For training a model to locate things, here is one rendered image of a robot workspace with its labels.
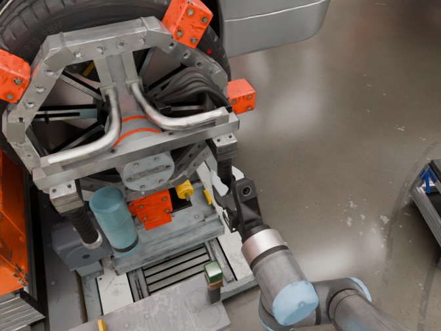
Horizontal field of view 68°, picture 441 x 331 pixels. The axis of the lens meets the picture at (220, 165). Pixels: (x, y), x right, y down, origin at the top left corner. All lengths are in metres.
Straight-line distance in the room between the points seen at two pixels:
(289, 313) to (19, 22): 0.78
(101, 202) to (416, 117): 2.15
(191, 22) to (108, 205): 0.49
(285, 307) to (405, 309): 1.10
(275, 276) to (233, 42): 0.94
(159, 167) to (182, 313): 0.46
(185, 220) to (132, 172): 0.70
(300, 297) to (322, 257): 1.04
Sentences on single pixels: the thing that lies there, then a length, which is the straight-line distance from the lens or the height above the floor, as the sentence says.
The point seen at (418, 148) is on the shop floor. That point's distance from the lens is 2.36.
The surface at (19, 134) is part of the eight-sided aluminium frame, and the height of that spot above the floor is 0.94.
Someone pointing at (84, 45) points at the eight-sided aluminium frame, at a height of 1.11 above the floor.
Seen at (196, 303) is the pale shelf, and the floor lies 0.45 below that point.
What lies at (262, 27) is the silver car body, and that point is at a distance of 1.38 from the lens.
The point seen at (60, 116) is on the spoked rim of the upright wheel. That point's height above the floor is 0.89.
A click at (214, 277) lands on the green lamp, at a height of 0.65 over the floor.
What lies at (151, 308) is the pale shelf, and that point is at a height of 0.45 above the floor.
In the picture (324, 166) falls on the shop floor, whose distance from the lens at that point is 2.02.
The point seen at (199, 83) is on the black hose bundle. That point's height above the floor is 1.04.
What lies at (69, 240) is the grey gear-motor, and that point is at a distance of 1.30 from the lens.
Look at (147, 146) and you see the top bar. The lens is 0.68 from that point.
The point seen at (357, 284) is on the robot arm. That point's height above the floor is 0.74.
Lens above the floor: 1.45
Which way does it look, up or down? 49 degrees down
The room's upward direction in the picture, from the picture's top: straight up
